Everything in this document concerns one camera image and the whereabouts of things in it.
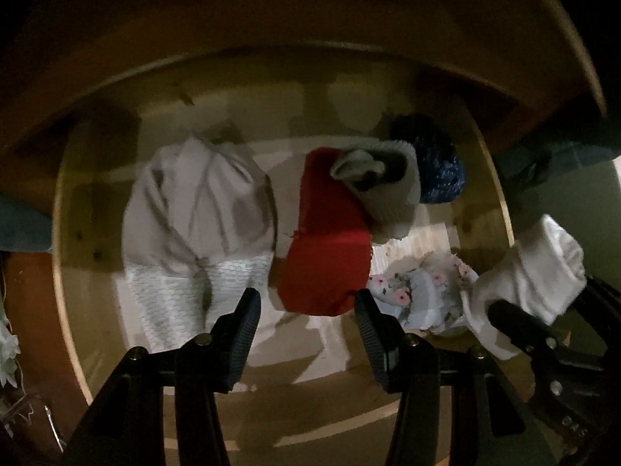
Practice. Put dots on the grey knit sock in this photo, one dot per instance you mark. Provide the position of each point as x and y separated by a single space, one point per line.
393 204

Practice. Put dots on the teal plaid cloth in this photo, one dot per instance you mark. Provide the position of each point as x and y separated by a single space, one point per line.
558 150

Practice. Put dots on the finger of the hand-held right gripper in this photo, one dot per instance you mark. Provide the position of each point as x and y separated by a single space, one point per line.
514 320
604 296

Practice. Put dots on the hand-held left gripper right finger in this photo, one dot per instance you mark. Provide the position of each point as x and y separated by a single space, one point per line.
376 344

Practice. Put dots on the dark blue glittery ball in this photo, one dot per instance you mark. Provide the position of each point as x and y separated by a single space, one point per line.
441 174

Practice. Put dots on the grey streaked cloth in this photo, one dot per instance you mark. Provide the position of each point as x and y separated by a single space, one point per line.
194 204

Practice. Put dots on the white mesh patterned cloth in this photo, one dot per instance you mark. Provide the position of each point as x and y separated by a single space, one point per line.
165 301

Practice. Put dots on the floral underwear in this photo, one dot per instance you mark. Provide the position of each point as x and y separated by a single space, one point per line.
398 291

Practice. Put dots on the wooden drawer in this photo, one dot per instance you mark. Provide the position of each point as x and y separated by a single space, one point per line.
87 204

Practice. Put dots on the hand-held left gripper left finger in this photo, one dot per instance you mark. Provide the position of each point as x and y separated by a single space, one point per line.
245 335

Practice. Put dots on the red cloth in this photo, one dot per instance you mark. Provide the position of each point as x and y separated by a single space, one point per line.
325 252

